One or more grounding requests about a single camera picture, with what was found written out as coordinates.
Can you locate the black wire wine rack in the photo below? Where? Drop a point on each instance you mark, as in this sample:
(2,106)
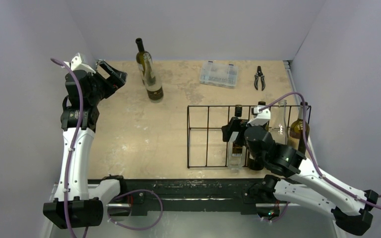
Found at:
(205,148)

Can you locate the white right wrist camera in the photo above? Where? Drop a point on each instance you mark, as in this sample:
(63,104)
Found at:
(261,115)

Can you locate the aluminium frame rail right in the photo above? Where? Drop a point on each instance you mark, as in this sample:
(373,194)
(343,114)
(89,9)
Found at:
(287,66)

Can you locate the green wine bottle back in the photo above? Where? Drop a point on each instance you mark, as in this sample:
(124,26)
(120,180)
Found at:
(139,58)

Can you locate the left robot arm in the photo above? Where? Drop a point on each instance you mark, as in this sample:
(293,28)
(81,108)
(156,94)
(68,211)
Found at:
(75,204)

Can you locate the metal corner bracket left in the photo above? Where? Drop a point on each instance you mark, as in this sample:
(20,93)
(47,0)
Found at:
(99,62)

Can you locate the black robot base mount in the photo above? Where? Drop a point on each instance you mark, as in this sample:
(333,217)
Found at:
(244,192)

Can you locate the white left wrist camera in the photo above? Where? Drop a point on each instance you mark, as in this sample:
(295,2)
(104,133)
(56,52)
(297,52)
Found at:
(79,62)

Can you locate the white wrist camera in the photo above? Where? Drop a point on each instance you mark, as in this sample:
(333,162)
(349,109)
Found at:
(261,115)
(79,62)

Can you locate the green wine bottle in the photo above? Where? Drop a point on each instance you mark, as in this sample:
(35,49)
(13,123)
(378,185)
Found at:
(296,130)
(139,58)
(251,163)

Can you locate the tall clear glass bottle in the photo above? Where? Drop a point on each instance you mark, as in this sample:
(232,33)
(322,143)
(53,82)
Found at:
(152,83)

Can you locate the clear plastic organizer box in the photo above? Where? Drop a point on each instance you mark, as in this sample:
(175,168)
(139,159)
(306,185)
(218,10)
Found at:
(219,74)

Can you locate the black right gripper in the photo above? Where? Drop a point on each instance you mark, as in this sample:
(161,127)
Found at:
(235,127)

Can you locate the clear wine bottle dark label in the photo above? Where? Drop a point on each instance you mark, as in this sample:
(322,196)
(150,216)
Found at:
(278,122)

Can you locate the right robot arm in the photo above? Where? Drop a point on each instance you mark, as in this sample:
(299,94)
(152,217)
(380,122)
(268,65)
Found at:
(295,179)

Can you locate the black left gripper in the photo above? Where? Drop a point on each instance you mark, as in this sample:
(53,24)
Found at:
(117,77)

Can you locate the green wine bottle front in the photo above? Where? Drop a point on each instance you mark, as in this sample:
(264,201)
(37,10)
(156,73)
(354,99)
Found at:
(251,163)

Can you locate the square clear liquor bottle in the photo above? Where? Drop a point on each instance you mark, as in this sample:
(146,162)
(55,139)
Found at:
(235,151)

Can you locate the black handled pliers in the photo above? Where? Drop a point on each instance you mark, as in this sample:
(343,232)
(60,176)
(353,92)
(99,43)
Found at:
(259,77)

